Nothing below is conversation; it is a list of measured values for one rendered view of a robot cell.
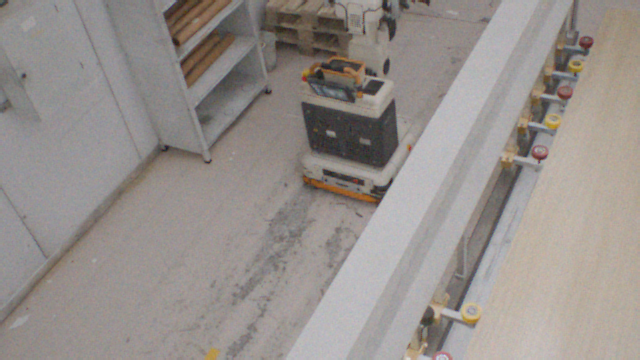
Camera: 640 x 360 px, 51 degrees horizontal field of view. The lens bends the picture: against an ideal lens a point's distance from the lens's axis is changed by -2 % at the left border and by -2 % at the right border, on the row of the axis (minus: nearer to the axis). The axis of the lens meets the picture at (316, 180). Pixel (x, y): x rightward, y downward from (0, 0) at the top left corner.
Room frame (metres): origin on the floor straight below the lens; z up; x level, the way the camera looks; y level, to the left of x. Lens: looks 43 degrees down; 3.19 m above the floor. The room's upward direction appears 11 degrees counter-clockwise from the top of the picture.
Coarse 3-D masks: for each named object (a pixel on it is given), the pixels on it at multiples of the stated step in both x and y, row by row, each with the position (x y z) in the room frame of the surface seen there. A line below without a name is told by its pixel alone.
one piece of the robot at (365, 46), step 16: (336, 0) 3.56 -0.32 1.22; (352, 0) 3.50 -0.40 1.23; (368, 0) 3.45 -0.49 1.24; (384, 0) 3.47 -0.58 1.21; (352, 16) 3.49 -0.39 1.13; (368, 16) 3.43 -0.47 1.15; (352, 32) 3.48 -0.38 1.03; (368, 32) 3.43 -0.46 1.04; (352, 48) 3.56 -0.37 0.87; (368, 48) 3.50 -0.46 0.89; (384, 48) 3.50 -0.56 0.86; (368, 64) 3.50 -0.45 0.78; (384, 64) 3.48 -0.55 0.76
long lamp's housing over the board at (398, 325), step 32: (544, 32) 1.18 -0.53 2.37; (512, 96) 0.99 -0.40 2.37; (512, 128) 0.95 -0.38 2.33; (480, 160) 0.84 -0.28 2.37; (480, 192) 0.80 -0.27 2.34; (448, 224) 0.71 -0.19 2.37; (416, 256) 0.65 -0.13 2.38; (448, 256) 0.67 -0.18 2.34; (416, 288) 0.60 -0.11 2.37; (384, 320) 0.55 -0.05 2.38; (416, 320) 0.57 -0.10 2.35; (384, 352) 0.51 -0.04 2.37
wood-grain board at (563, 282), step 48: (624, 48) 3.00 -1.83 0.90; (576, 96) 2.67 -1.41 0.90; (624, 96) 2.60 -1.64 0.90; (576, 144) 2.32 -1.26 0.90; (624, 144) 2.26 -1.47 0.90; (576, 192) 2.02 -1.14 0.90; (624, 192) 1.96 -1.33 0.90; (528, 240) 1.81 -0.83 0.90; (576, 240) 1.76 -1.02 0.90; (624, 240) 1.71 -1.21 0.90; (528, 288) 1.57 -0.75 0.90; (576, 288) 1.52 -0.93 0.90; (624, 288) 1.48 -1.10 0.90; (480, 336) 1.40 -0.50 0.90; (528, 336) 1.36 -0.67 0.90; (576, 336) 1.32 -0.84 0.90; (624, 336) 1.27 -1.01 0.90
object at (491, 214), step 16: (576, 32) 3.52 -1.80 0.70; (560, 64) 3.22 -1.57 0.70; (544, 112) 2.85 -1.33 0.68; (528, 144) 2.60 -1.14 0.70; (512, 176) 2.39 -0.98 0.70; (496, 192) 2.30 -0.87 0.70; (496, 208) 2.20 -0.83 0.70; (480, 224) 2.12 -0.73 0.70; (496, 224) 2.14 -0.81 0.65; (480, 240) 2.02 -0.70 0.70; (480, 256) 1.94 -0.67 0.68; (448, 288) 1.79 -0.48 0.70; (464, 288) 1.78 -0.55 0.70; (448, 304) 1.71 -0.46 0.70; (448, 320) 1.63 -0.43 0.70; (432, 336) 1.57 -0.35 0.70; (432, 352) 1.49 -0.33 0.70
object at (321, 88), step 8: (312, 80) 3.20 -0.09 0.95; (320, 80) 3.18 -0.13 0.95; (312, 88) 3.24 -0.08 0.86; (320, 88) 3.20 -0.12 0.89; (328, 88) 3.15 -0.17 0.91; (336, 88) 3.11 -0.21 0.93; (344, 88) 3.07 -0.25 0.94; (352, 88) 3.12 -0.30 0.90; (360, 88) 3.11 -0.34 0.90; (328, 96) 3.21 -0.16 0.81; (336, 96) 3.17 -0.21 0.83; (344, 96) 3.12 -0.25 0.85; (352, 96) 3.12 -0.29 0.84
